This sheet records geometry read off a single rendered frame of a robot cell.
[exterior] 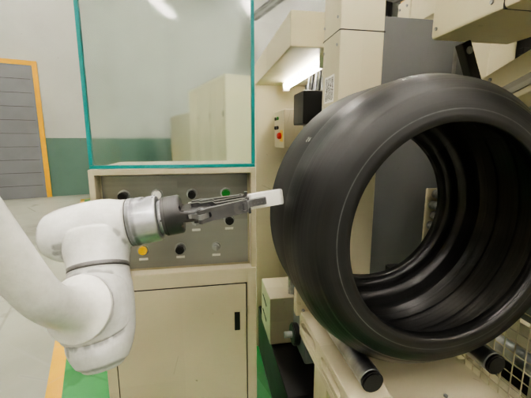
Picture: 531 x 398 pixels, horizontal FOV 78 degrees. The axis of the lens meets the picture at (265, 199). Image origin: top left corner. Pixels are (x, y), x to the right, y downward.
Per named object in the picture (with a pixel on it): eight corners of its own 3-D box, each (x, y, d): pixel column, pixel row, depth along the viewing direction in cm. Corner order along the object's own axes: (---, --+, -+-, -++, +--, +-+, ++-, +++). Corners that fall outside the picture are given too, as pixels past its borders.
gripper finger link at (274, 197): (246, 194, 65) (247, 195, 64) (281, 189, 66) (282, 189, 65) (249, 208, 66) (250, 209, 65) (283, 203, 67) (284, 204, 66)
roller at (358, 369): (307, 306, 98) (307, 292, 97) (321, 305, 98) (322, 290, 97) (362, 395, 64) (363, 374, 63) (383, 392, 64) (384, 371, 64)
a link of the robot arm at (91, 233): (137, 206, 69) (141, 268, 64) (57, 219, 66) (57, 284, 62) (119, 185, 59) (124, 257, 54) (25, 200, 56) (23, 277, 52)
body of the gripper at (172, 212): (154, 202, 58) (207, 193, 59) (160, 194, 66) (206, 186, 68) (163, 242, 59) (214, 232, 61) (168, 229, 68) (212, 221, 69)
